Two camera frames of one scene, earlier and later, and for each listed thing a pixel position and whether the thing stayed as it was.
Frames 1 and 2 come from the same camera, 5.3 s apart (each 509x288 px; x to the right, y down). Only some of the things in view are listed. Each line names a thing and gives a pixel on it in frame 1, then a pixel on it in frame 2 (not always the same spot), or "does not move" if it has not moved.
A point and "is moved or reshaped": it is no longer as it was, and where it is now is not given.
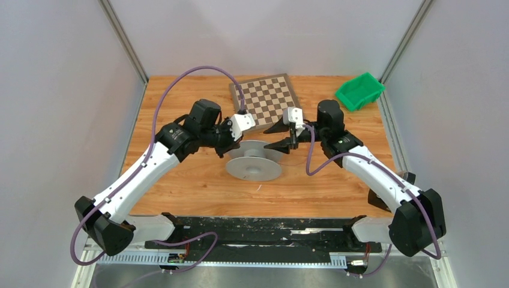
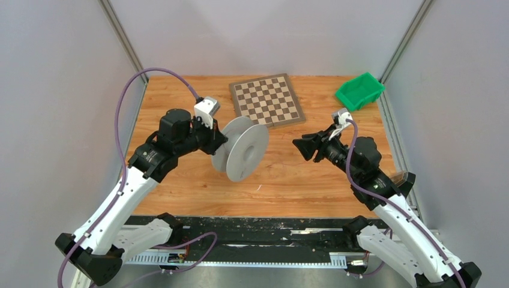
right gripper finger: (280, 126) → (308, 141)
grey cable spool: (251, 161) is moved or reshaped
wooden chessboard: (266, 98) does not move
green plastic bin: (358, 92) does not move
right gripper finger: (284, 146) → (307, 150)
